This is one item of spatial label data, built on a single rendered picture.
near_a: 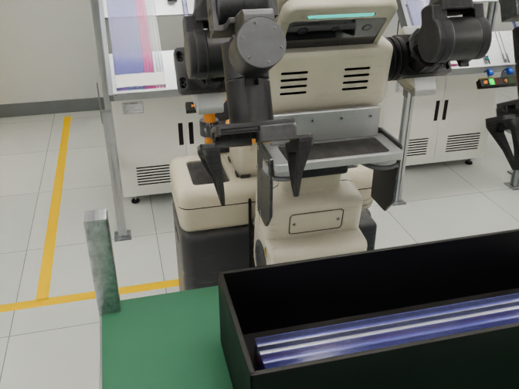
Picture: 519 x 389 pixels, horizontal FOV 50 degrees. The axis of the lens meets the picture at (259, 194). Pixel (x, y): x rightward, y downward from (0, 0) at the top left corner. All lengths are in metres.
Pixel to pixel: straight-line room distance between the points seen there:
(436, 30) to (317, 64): 0.21
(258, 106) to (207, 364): 0.33
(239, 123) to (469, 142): 2.95
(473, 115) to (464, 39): 2.46
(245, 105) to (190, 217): 0.77
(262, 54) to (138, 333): 0.40
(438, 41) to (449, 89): 2.32
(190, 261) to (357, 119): 0.63
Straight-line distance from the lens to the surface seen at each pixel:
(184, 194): 1.42
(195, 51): 0.91
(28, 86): 4.57
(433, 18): 1.07
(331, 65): 1.08
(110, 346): 0.77
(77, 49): 4.47
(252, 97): 0.71
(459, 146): 3.56
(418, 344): 0.61
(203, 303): 0.82
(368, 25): 1.06
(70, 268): 2.66
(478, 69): 3.05
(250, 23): 0.65
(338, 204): 1.21
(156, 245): 2.72
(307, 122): 1.08
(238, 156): 1.45
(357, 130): 1.13
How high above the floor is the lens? 1.46
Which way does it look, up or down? 28 degrees down
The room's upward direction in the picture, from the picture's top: straight up
